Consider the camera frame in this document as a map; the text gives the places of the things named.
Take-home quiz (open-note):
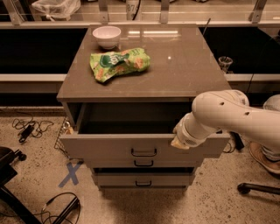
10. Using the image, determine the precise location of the grey bottom drawer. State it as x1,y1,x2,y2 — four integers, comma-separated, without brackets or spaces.
92,167,195,188

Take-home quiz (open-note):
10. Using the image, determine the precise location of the grey drawer cabinet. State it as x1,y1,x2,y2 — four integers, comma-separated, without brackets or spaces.
56,24,236,192

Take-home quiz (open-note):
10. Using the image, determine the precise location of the black office chair base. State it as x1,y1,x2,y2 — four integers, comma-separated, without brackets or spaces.
0,146,41,224

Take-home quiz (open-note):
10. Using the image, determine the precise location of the clear plastic bag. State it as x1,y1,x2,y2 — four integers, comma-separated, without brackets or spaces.
31,0,81,21

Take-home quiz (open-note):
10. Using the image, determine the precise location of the green chip bag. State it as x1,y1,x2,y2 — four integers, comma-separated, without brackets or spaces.
89,47,151,83

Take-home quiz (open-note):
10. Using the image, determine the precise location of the black bar on floor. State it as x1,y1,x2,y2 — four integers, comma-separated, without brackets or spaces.
231,132,244,151

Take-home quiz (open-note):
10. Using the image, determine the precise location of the black cable loop right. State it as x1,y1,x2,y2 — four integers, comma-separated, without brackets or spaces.
222,139,236,154

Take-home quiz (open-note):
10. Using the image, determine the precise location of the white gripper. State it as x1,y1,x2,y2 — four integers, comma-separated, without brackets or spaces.
171,113,207,150

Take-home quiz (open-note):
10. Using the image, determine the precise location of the clear glass cup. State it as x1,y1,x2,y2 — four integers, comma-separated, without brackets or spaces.
218,56,233,73

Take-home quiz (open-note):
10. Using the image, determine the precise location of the tan sneaker shoe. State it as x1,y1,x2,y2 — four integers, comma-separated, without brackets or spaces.
249,143,280,175

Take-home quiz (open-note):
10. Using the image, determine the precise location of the grey top drawer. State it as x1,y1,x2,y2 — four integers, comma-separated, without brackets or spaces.
62,102,229,161

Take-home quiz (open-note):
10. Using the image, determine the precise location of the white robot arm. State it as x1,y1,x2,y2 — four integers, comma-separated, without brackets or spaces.
171,90,280,151

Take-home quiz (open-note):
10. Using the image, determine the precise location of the black chair leg with caster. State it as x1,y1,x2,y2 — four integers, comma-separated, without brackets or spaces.
237,183,280,195

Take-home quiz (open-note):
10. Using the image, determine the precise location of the wire basket on floor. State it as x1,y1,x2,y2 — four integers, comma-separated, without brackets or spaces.
54,117,74,158

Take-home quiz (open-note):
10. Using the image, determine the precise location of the white ceramic bowl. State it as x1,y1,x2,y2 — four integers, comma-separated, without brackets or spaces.
92,26,122,49

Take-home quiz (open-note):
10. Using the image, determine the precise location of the blue tape X mark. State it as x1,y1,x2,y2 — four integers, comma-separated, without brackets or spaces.
59,161,82,188

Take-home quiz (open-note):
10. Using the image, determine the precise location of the black power adapter with cable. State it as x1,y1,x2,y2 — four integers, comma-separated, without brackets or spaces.
11,113,55,144

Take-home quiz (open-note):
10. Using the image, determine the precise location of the grey drawer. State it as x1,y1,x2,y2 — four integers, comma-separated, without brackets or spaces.
85,158,202,168
62,102,229,161
92,167,195,188

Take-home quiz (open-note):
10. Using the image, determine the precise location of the black stand with cables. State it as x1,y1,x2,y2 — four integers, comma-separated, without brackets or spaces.
40,192,81,224

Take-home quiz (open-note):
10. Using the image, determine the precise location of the grey middle drawer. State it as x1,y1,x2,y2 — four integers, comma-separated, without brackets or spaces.
85,158,202,168

